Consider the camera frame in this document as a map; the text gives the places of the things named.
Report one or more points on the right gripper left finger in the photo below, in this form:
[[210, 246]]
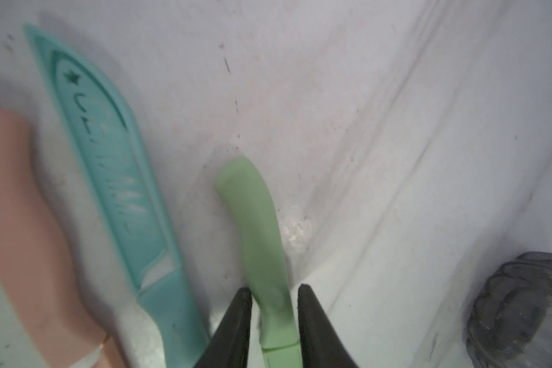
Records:
[[229, 345]]

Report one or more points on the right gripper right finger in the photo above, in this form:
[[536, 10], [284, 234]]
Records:
[[320, 345]]

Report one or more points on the teal knife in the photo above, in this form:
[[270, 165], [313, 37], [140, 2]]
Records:
[[107, 143]]

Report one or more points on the pink knife right side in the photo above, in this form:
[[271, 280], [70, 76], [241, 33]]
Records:
[[36, 269]]

